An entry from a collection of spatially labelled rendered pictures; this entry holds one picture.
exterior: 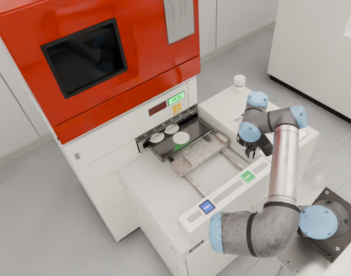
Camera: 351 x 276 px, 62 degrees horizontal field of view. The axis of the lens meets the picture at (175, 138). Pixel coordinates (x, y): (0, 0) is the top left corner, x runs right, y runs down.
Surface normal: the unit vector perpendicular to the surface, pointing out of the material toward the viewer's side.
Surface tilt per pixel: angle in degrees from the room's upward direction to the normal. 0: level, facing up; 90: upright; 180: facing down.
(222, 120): 0
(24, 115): 90
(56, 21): 90
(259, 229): 23
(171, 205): 0
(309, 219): 40
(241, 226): 30
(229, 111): 0
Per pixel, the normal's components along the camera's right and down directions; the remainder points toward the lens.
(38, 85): 0.59, 0.55
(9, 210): -0.09, -0.68
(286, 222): 0.12, -0.30
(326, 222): -0.51, -0.15
